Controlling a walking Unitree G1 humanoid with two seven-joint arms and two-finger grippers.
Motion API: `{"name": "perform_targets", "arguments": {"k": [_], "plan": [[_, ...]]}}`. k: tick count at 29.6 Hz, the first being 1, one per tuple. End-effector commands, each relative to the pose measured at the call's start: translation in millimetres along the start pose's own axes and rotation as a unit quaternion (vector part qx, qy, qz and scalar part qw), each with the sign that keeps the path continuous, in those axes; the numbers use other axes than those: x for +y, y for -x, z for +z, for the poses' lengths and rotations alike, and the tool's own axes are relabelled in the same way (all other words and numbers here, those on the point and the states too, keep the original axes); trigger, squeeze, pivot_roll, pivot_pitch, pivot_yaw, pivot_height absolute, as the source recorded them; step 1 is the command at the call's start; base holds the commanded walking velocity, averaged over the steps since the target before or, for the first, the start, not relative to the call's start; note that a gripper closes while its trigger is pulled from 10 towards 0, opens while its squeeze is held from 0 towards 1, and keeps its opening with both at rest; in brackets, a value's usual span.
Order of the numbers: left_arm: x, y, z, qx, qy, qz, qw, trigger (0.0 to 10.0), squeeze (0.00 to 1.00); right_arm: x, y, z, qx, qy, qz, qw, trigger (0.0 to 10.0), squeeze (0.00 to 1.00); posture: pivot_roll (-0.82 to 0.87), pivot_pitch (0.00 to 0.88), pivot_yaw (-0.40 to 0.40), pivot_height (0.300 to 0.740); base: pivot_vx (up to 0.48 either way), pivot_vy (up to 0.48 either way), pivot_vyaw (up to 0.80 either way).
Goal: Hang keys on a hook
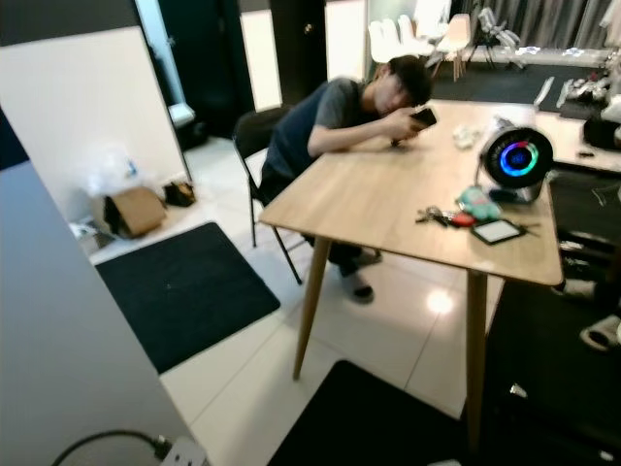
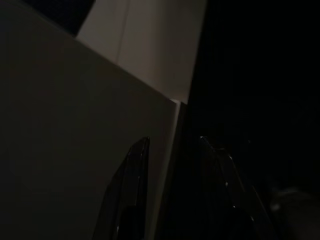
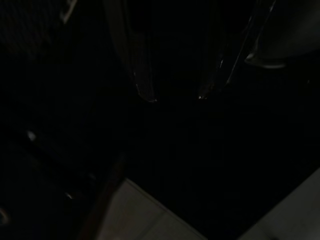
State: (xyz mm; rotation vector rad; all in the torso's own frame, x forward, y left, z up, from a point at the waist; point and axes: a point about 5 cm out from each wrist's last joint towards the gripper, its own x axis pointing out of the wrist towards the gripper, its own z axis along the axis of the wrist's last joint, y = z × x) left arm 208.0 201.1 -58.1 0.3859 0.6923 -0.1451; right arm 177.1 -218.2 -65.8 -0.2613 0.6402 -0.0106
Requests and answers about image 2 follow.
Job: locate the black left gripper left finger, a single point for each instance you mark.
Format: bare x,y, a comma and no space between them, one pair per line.
130,190

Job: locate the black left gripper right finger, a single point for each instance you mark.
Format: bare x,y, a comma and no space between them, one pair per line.
232,200

